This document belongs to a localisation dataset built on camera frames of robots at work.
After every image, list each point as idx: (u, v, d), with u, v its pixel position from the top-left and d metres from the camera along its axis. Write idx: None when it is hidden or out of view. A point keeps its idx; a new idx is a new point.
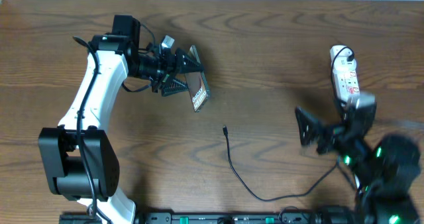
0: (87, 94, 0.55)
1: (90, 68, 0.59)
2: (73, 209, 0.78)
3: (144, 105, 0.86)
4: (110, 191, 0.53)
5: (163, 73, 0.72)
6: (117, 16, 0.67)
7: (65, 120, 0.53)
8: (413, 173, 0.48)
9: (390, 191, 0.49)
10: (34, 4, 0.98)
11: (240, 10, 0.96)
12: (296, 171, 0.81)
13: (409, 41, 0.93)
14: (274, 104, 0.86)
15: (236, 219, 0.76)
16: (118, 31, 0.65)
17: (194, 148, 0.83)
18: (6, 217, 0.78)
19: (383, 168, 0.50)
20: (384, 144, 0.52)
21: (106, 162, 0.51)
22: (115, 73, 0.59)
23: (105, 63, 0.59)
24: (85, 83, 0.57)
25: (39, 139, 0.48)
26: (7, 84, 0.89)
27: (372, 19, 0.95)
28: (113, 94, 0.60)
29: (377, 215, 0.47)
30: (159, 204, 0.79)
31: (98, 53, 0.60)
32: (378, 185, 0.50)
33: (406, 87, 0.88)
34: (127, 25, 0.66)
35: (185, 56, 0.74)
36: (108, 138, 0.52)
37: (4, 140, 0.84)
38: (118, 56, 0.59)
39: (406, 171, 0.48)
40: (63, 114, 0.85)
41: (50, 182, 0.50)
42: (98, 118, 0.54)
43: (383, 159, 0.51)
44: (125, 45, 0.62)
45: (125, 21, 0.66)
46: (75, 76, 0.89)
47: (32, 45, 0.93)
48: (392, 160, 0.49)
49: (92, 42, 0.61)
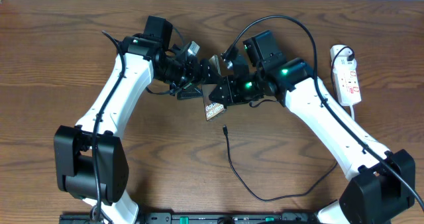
0: (109, 97, 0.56)
1: (116, 69, 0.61)
2: (73, 209, 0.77)
3: (145, 104, 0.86)
4: (116, 197, 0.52)
5: (189, 81, 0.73)
6: (150, 18, 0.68)
7: (83, 121, 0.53)
8: (267, 40, 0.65)
9: (271, 56, 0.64)
10: (34, 4, 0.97)
11: (240, 9, 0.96)
12: (296, 171, 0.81)
13: (409, 40, 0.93)
14: (273, 104, 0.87)
15: (236, 219, 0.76)
16: (149, 34, 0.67)
17: (194, 148, 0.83)
18: (6, 216, 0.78)
19: (252, 58, 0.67)
20: (247, 42, 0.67)
21: (117, 169, 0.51)
22: (140, 79, 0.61)
23: (132, 67, 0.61)
24: (109, 85, 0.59)
25: (55, 136, 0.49)
26: (6, 84, 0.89)
27: (373, 18, 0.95)
28: (134, 100, 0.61)
29: (277, 79, 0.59)
30: (159, 204, 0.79)
31: (126, 56, 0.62)
32: (262, 61, 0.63)
33: (407, 87, 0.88)
34: (159, 30, 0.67)
35: (210, 67, 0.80)
36: (122, 146, 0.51)
37: (4, 140, 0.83)
38: (146, 61, 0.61)
39: (264, 45, 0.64)
40: (63, 114, 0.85)
41: (59, 179, 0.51)
42: (116, 123, 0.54)
43: (250, 48, 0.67)
44: (154, 50, 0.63)
45: (159, 25, 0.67)
46: (75, 76, 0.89)
47: (32, 44, 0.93)
48: (252, 43, 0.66)
49: (124, 42, 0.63)
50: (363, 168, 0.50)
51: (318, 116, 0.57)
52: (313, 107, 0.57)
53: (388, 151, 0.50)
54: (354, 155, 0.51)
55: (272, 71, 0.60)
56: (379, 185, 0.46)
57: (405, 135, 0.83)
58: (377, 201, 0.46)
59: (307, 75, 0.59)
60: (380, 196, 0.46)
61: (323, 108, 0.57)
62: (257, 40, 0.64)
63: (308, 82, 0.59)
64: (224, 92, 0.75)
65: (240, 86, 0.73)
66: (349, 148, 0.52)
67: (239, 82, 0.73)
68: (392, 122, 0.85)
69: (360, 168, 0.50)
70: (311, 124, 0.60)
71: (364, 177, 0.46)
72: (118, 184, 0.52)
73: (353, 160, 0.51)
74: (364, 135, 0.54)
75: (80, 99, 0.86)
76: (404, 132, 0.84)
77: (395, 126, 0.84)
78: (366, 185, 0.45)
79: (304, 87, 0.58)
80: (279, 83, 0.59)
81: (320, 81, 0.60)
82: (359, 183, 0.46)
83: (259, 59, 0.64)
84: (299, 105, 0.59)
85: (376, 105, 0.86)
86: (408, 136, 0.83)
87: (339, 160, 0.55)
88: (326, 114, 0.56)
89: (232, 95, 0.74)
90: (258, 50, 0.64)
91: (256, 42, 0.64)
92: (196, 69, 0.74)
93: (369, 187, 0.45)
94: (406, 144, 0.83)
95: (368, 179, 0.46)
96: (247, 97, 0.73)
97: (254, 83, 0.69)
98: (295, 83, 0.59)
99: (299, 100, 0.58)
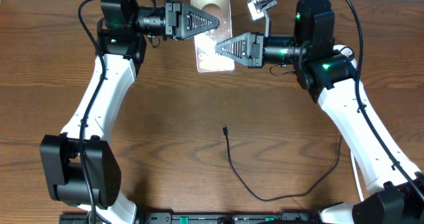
0: (93, 100, 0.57)
1: (97, 73, 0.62)
2: (73, 209, 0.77)
3: (144, 105, 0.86)
4: (111, 201, 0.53)
5: (164, 33, 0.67)
6: (104, 0, 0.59)
7: (69, 128, 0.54)
8: (326, 22, 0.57)
9: (321, 42, 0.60)
10: (35, 4, 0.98)
11: (240, 9, 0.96)
12: (296, 171, 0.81)
13: (409, 40, 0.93)
14: (273, 104, 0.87)
15: (236, 219, 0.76)
16: (112, 18, 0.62)
17: (194, 148, 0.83)
18: (6, 216, 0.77)
19: (301, 30, 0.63)
20: (303, 12, 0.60)
21: (108, 173, 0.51)
22: (122, 79, 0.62)
23: (113, 69, 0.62)
24: (92, 88, 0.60)
25: (42, 146, 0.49)
26: (6, 84, 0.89)
27: (373, 18, 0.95)
28: (119, 99, 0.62)
29: (316, 69, 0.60)
30: (159, 204, 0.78)
31: (106, 56, 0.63)
32: (310, 44, 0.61)
33: (407, 87, 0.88)
34: (120, 14, 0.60)
35: (191, 15, 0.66)
36: (110, 150, 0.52)
37: (4, 140, 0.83)
38: (126, 60, 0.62)
39: (320, 27, 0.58)
40: (63, 114, 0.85)
41: (52, 188, 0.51)
42: (101, 126, 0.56)
43: (303, 18, 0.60)
44: (134, 48, 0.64)
45: (118, 10, 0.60)
46: (75, 75, 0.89)
47: (32, 44, 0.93)
48: (308, 18, 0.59)
49: (102, 42, 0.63)
50: (389, 183, 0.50)
51: (354, 121, 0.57)
52: (349, 109, 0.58)
53: (419, 172, 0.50)
54: (382, 168, 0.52)
55: (313, 63, 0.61)
56: (402, 204, 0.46)
57: (405, 135, 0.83)
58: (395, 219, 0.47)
59: (348, 75, 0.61)
60: (400, 215, 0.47)
61: (360, 113, 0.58)
62: (316, 21, 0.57)
63: (349, 81, 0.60)
64: (253, 50, 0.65)
65: (270, 46, 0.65)
66: (378, 160, 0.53)
67: (271, 44, 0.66)
68: (392, 122, 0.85)
69: (386, 184, 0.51)
70: (340, 124, 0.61)
71: (388, 195, 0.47)
72: (110, 189, 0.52)
73: (380, 173, 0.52)
74: (397, 151, 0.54)
75: (80, 99, 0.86)
76: (404, 132, 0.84)
77: (395, 126, 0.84)
78: (388, 201, 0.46)
79: (344, 87, 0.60)
80: (318, 78, 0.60)
81: (361, 84, 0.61)
82: (382, 199, 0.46)
83: (307, 39, 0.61)
84: (334, 104, 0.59)
85: (376, 106, 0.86)
86: (409, 136, 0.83)
87: (364, 168, 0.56)
88: (362, 120, 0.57)
89: (260, 56, 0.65)
90: (312, 29, 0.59)
91: (315, 21, 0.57)
92: (171, 21, 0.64)
93: (391, 203, 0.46)
94: (406, 144, 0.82)
95: (390, 196, 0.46)
96: (268, 62, 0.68)
97: (289, 52, 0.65)
98: (334, 81, 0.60)
99: (338, 100, 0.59)
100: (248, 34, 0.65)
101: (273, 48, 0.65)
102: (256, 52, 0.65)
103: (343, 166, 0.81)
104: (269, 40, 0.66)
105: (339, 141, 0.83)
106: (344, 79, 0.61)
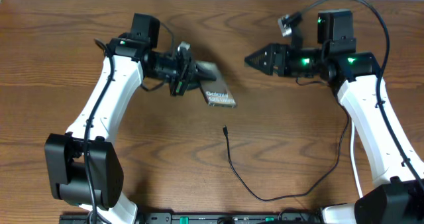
0: (99, 100, 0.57)
1: (105, 73, 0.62)
2: (73, 209, 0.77)
3: (144, 105, 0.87)
4: (111, 203, 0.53)
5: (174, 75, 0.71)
6: (136, 16, 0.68)
7: (73, 128, 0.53)
8: (345, 22, 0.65)
9: (341, 39, 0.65)
10: (35, 4, 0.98)
11: (239, 10, 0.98)
12: (296, 171, 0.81)
13: (409, 39, 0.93)
14: (273, 104, 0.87)
15: (236, 219, 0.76)
16: (136, 32, 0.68)
17: (194, 148, 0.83)
18: (6, 216, 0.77)
19: (322, 33, 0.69)
20: (324, 17, 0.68)
21: (111, 175, 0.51)
22: (129, 81, 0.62)
23: (120, 70, 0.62)
24: (99, 89, 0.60)
25: (46, 145, 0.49)
26: (6, 84, 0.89)
27: (371, 18, 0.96)
28: (124, 102, 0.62)
29: (338, 61, 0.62)
30: (159, 204, 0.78)
31: (114, 57, 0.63)
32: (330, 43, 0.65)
33: (407, 87, 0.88)
34: (147, 30, 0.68)
35: None
36: (114, 151, 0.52)
37: (4, 140, 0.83)
38: (134, 63, 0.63)
39: (339, 25, 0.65)
40: (63, 114, 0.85)
41: (53, 187, 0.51)
42: (106, 127, 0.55)
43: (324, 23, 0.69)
44: (143, 51, 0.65)
45: (146, 24, 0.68)
46: (75, 75, 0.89)
47: (32, 44, 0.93)
48: (327, 19, 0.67)
49: (110, 44, 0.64)
50: (396, 178, 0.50)
51: (368, 116, 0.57)
52: (368, 103, 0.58)
53: None
54: (392, 164, 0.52)
55: (338, 57, 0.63)
56: (405, 199, 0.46)
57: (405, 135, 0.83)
58: (396, 214, 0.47)
59: (371, 72, 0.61)
60: (402, 209, 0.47)
61: (377, 109, 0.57)
62: (335, 18, 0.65)
63: (371, 78, 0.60)
64: (275, 59, 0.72)
65: (293, 57, 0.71)
66: (389, 154, 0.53)
67: (294, 54, 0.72)
68: None
69: (393, 179, 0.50)
70: (356, 117, 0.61)
71: (392, 188, 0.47)
72: (112, 189, 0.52)
73: (388, 168, 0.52)
74: (409, 150, 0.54)
75: (80, 99, 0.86)
76: (404, 131, 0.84)
77: None
78: (391, 195, 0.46)
79: (365, 82, 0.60)
80: (341, 70, 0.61)
81: (383, 82, 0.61)
82: (387, 191, 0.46)
83: (328, 39, 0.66)
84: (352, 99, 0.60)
85: None
86: (408, 135, 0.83)
87: (373, 164, 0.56)
88: (377, 116, 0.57)
89: (283, 65, 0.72)
90: (332, 26, 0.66)
91: (334, 19, 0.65)
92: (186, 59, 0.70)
93: (394, 196, 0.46)
94: None
95: (395, 189, 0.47)
96: (292, 74, 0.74)
97: (311, 60, 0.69)
98: (356, 75, 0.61)
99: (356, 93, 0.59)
100: (273, 44, 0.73)
101: (295, 57, 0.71)
102: (278, 60, 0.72)
103: (343, 166, 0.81)
104: (294, 52, 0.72)
105: (339, 141, 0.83)
106: (366, 75, 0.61)
